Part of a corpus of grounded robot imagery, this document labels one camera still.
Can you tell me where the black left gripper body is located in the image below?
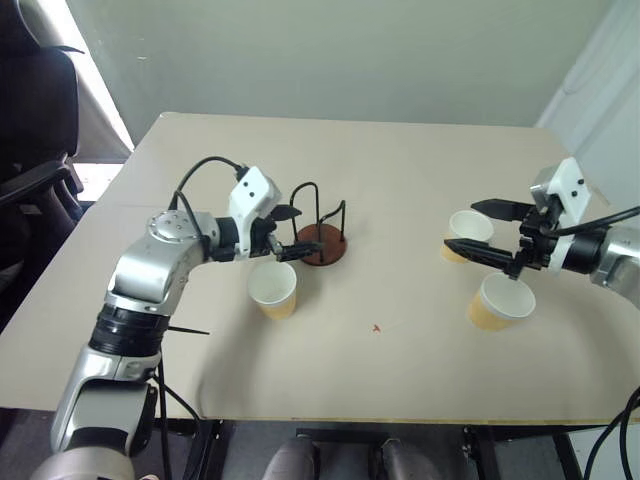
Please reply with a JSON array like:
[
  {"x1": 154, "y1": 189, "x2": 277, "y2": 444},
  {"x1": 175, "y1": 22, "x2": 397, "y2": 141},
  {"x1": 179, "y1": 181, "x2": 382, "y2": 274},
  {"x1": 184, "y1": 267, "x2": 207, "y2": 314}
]
[{"x1": 249, "y1": 215, "x2": 282, "y2": 260}]

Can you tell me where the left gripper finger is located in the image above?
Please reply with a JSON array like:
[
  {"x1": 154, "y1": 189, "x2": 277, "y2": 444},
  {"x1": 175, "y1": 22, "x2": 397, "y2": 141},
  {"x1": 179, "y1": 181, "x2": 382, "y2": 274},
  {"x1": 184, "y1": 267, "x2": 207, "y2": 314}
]
[
  {"x1": 270, "y1": 204, "x2": 303, "y2": 224},
  {"x1": 274, "y1": 240, "x2": 323, "y2": 263}
]

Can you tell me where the black right shoulder cable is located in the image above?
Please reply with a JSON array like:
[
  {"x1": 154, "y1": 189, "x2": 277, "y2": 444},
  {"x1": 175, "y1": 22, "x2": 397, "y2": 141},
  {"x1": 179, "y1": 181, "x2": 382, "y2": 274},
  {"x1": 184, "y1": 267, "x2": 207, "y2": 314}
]
[{"x1": 583, "y1": 383, "x2": 640, "y2": 480}]

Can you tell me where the black left shoulder cable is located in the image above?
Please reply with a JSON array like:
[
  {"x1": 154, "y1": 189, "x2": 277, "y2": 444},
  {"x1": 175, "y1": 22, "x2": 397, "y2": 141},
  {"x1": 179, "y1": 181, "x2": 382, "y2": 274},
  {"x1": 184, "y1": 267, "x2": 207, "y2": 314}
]
[{"x1": 156, "y1": 352, "x2": 204, "y2": 480}]

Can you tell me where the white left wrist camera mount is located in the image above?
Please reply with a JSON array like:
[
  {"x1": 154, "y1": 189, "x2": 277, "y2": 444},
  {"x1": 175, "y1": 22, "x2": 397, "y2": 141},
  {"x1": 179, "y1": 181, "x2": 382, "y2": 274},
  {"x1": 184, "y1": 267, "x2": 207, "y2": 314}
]
[{"x1": 228, "y1": 166, "x2": 284, "y2": 260}]

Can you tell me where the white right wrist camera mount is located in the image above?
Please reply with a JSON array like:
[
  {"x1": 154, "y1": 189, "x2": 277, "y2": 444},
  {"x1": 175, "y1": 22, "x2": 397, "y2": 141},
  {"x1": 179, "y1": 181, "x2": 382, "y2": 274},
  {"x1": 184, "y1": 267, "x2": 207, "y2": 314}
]
[{"x1": 529, "y1": 156, "x2": 593, "y2": 275}]

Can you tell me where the black office chair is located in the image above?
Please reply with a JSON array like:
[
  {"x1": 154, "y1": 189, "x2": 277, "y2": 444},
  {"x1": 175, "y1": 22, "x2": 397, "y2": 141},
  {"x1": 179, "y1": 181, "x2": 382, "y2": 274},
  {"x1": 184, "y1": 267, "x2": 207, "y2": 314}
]
[{"x1": 0, "y1": 0, "x2": 87, "y2": 307}]

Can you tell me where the dark grey rounded shape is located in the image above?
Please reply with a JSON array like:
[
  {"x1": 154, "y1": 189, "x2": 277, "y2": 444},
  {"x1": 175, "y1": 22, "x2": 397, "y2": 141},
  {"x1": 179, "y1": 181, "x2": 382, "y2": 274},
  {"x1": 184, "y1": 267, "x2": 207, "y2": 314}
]
[{"x1": 260, "y1": 438, "x2": 322, "y2": 480}]

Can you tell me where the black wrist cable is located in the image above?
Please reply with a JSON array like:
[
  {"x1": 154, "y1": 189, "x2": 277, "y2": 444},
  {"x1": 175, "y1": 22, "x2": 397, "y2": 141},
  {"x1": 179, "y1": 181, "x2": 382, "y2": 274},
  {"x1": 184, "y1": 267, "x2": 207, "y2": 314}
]
[
  {"x1": 553, "y1": 204, "x2": 640, "y2": 237},
  {"x1": 171, "y1": 156, "x2": 250, "y2": 251}
]

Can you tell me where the tan paper cup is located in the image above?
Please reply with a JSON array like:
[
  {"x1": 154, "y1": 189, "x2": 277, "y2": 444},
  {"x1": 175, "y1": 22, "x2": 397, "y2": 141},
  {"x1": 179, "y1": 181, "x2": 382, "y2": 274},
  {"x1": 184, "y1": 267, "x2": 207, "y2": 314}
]
[
  {"x1": 439, "y1": 210, "x2": 496, "y2": 265},
  {"x1": 247, "y1": 261, "x2": 300, "y2": 322},
  {"x1": 465, "y1": 272, "x2": 538, "y2": 333}
]

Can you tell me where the black table frame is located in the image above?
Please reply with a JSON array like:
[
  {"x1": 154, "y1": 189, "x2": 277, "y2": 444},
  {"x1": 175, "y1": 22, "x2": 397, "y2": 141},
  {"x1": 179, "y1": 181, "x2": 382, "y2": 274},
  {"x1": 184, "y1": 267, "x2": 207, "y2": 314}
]
[{"x1": 148, "y1": 417, "x2": 592, "y2": 480}]

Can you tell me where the brown wire cup holder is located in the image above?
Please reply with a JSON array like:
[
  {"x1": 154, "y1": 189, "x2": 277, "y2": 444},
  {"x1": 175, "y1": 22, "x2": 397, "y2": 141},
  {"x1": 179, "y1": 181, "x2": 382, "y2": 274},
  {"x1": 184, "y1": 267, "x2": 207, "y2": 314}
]
[{"x1": 289, "y1": 182, "x2": 349, "y2": 268}]

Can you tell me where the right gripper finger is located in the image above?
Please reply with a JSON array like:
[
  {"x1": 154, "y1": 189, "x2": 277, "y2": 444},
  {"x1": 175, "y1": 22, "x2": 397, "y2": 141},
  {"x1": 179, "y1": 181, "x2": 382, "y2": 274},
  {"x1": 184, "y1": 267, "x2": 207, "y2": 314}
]
[
  {"x1": 470, "y1": 198, "x2": 534, "y2": 223},
  {"x1": 441, "y1": 237, "x2": 517, "y2": 275}
]

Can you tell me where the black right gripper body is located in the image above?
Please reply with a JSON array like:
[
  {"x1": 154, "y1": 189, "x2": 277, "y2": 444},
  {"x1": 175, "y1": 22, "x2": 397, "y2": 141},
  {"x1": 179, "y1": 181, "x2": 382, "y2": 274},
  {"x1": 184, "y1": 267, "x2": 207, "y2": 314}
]
[{"x1": 506, "y1": 203, "x2": 560, "y2": 280}]

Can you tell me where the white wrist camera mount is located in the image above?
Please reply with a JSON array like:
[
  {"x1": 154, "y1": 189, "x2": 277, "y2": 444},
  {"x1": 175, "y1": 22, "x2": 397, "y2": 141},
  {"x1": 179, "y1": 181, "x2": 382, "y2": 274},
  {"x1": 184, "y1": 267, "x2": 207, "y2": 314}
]
[
  {"x1": 228, "y1": 166, "x2": 284, "y2": 260},
  {"x1": 529, "y1": 156, "x2": 593, "y2": 275}
]

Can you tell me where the black shoulder cable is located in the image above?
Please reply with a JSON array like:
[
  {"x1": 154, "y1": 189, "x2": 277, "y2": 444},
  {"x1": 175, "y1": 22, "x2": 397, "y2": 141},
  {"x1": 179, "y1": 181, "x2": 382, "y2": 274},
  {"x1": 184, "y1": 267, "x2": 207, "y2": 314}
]
[
  {"x1": 583, "y1": 383, "x2": 640, "y2": 480},
  {"x1": 156, "y1": 352, "x2": 204, "y2": 480}
]

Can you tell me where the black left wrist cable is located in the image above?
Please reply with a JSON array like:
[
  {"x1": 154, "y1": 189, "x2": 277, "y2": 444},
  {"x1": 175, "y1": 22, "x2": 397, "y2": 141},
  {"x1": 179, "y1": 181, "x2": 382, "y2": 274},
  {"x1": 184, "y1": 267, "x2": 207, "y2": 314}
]
[{"x1": 171, "y1": 156, "x2": 250, "y2": 251}]

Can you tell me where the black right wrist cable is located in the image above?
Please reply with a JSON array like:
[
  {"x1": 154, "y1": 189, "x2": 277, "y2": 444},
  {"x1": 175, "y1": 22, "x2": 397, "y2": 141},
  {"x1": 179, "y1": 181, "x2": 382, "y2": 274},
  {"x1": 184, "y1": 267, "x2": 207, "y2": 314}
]
[{"x1": 553, "y1": 204, "x2": 640, "y2": 237}]

